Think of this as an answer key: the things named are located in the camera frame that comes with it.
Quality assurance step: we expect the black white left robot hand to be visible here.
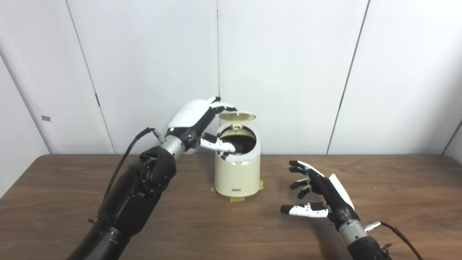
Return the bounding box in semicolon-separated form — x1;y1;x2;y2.
164;96;238;154

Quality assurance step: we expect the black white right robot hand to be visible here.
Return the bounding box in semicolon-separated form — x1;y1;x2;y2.
280;160;361;231

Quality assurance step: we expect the cream round bin lid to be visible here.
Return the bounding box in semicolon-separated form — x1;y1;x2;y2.
219;112;257;130

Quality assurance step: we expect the cream-colored bin body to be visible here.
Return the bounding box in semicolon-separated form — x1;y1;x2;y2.
214;123;261;198

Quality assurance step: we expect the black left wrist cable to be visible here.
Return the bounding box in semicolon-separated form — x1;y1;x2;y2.
88;127;166;224

